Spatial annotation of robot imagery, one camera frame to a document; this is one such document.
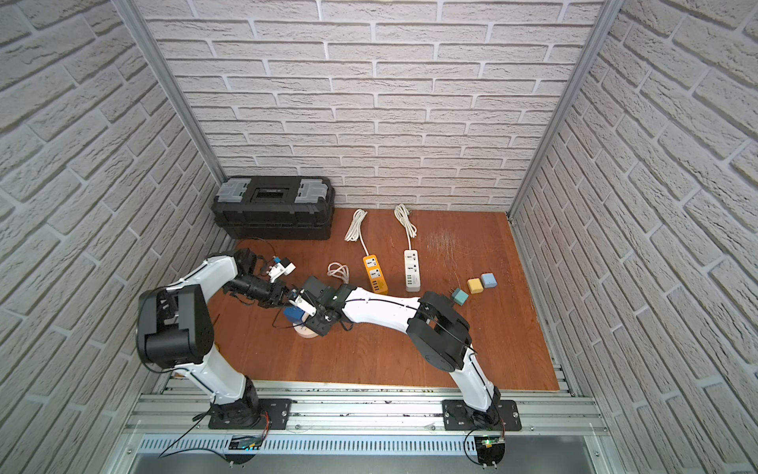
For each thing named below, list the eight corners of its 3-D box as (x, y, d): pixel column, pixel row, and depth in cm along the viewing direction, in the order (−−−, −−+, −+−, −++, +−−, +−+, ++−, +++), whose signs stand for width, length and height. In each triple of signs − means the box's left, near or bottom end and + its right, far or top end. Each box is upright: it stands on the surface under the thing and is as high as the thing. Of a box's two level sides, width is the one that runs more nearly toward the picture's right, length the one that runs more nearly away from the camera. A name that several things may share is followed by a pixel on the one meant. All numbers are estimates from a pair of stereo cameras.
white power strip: (405, 291, 99) (405, 287, 96) (403, 254, 109) (404, 249, 106) (420, 291, 99) (421, 287, 97) (417, 254, 109) (418, 249, 107)
